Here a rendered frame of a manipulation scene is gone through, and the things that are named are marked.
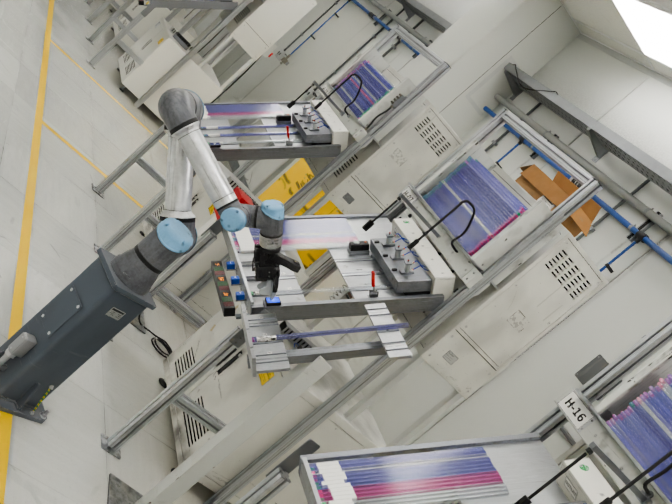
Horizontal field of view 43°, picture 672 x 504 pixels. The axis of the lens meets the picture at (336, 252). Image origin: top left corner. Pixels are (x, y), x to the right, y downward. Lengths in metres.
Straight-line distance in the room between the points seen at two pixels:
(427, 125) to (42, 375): 2.44
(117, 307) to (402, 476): 1.02
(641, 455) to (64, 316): 1.71
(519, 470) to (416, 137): 2.39
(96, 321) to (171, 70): 4.88
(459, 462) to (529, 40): 4.55
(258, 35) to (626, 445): 5.72
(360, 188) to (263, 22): 3.25
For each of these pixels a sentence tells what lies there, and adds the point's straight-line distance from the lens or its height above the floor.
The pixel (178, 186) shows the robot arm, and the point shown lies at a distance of 2.79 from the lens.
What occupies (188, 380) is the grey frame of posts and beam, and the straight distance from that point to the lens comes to 3.02.
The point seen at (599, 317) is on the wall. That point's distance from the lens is 4.76.
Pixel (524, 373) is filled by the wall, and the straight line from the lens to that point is 4.78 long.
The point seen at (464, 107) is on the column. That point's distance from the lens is 6.50.
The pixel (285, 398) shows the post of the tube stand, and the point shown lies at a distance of 2.76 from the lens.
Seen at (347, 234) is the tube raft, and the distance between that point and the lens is 3.49.
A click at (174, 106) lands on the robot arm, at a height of 1.03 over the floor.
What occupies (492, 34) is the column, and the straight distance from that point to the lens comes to 6.41.
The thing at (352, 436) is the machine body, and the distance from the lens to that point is 3.40.
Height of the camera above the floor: 1.46
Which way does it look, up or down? 8 degrees down
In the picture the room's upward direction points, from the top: 49 degrees clockwise
